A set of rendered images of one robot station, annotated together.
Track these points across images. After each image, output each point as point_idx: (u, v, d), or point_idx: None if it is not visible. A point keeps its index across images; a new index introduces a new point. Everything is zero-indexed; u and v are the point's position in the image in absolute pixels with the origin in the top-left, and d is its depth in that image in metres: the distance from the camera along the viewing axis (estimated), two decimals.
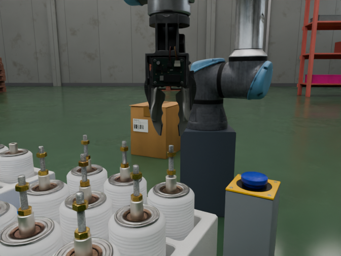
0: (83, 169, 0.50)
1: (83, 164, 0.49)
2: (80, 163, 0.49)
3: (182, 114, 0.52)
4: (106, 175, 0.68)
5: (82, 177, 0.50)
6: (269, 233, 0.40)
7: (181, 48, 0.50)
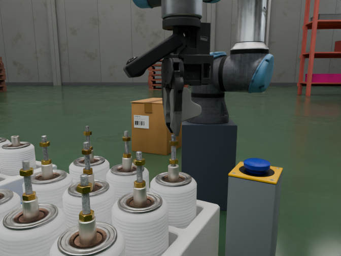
0: (86, 157, 0.50)
1: (87, 152, 0.50)
2: (83, 151, 0.50)
3: None
4: (108, 166, 0.68)
5: (86, 165, 0.50)
6: (272, 218, 0.40)
7: None
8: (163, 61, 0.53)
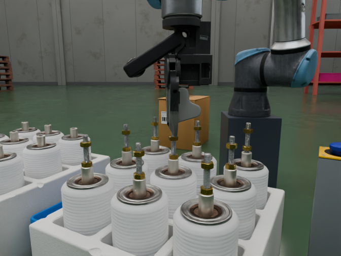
0: (175, 142, 0.55)
1: (176, 137, 0.55)
2: (177, 136, 0.55)
3: None
4: None
5: (175, 150, 0.55)
6: None
7: None
8: (164, 61, 0.53)
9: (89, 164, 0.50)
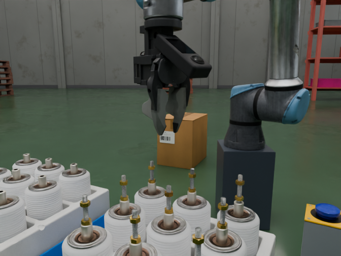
0: (170, 198, 0.57)
1: (173, 194, 0.57)
2: (170, 193, 0.56)
3: None
4: None
5: (170, 205, 0.57)
6: None
7: (158, 49, 0.50)
8: (164, 60, 0.49)
9: (88, 222, 0.53)
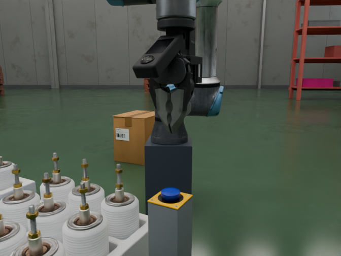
0: (47, 184, 0.64)
1: (49, 180, 0.64)
2: (46, 180, 0.63)
3: (167, 112, 0.55)
4: (73, 186, 0.82)
5: (47, 191, 0.64)
6: (176, 234, 0.53)
7: None
8: None
9: None
